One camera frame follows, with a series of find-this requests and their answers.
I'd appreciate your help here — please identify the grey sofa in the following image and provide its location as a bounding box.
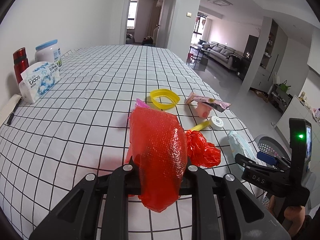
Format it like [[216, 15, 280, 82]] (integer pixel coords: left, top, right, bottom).
[[197, 42, 243, 71]]

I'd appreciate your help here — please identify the white wet wipes pack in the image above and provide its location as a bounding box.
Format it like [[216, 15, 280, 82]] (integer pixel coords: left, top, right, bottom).
[[227, 131, 256, 161]]

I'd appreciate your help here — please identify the glass coffee table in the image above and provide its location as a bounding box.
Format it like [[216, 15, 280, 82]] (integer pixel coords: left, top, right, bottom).
[[189, 44, 209, 61]]

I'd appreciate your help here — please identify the white blue-lid jar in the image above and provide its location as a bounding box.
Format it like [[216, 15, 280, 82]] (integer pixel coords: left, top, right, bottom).
[[35, 39, 62, 68]]

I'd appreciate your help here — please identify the white blue tissue pack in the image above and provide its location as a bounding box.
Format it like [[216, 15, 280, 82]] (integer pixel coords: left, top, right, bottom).
[[19, 61, 61, 104]]

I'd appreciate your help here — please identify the white checkered tablecloth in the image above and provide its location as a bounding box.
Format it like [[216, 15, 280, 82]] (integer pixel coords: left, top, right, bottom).
[[0, 44, 267, 240]]

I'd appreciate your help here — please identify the red plastic bag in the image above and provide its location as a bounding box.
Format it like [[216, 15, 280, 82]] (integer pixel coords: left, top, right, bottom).
[[126, 107, 221, 212]]

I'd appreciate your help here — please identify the black pen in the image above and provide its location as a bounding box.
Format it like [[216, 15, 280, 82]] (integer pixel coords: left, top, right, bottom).
[[7, 98, 23, 126]]

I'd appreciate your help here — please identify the pink pig toy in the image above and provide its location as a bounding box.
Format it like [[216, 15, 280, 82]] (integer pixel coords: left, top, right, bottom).
[[195, 102, 212, 118]]

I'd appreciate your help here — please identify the green bag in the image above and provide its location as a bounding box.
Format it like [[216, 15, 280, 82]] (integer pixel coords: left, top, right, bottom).
[[279, 80, 291, 93]]

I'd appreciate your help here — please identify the grey perforated laundry basket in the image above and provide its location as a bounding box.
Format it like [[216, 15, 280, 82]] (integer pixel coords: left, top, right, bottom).
[[255, 135, 316, 215]]

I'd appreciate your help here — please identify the pink snack wrapper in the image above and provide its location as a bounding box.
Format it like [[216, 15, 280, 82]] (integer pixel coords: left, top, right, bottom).
[[185, 92, 231, 113]]

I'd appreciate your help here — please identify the red thermos bottle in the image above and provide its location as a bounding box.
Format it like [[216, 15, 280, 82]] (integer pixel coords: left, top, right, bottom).
[[13, 47, 29, 84]]

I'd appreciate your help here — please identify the person's right hand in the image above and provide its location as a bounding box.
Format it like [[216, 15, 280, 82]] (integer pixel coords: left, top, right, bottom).
[[284, 206, 305, 237]]

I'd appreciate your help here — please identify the yellow plastic ring lid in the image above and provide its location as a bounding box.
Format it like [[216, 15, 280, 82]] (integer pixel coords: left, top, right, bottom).
[[150, 88, 180, 110]]

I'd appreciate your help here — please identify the yellow foam dart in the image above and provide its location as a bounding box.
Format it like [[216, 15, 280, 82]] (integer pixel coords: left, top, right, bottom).
[[190, 120, 211, 131]]

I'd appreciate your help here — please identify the pink plastic shuttlecock toy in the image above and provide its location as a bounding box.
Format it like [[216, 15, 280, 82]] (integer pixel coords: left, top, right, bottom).
[[135, 99, 150, 109]]

